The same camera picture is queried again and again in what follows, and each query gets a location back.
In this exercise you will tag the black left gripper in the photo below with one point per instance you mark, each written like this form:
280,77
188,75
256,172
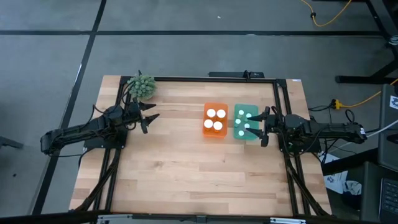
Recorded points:
135,115

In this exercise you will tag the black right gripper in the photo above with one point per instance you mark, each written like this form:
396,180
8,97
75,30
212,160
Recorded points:
273,124

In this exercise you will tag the small yellowish clear pill bottle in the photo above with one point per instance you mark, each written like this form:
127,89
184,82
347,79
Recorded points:
247,126

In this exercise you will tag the small pink translucent pill bottle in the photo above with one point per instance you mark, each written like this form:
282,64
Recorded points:
241,133

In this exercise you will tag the small blue translucent pill bottle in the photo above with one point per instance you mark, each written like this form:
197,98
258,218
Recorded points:
241,112

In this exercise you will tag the orange pill bottle white cap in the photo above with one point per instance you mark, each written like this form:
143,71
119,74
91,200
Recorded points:
208,124
211,112
221,114
218,125

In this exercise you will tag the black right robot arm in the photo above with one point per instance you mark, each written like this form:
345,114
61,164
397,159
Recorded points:
323,129

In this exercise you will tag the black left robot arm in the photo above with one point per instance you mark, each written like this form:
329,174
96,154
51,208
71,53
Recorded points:
81,129

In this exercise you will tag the green translucent plastic bin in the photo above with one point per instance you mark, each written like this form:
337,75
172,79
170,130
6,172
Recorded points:
253,107

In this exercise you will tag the orange translucent plastic bin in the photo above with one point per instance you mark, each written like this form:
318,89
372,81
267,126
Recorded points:
214,136

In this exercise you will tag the green artificial plant in pot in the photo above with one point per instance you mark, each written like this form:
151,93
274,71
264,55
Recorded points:
141,86

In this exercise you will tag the white printed paper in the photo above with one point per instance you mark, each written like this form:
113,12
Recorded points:
334,180

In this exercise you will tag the grey cabinet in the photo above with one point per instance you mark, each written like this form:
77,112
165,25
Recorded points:
388,140

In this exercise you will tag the dark grey box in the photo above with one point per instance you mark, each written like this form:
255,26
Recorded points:
370,199

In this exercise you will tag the grey furniture leg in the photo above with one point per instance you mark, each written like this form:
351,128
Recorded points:
11,143

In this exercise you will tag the black rig front beam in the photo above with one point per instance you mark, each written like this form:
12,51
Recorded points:
46,217

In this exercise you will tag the black keyboard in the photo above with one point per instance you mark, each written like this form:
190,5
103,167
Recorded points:
390,199

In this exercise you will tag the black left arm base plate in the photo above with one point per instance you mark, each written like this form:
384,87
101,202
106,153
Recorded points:
102,143

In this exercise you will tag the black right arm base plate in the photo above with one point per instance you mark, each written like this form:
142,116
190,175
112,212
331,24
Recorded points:
311,149

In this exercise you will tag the black aluminium table frame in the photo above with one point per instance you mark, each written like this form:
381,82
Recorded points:
202,79

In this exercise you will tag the black desk leg frame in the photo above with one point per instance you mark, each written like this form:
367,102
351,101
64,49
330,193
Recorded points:
357,79

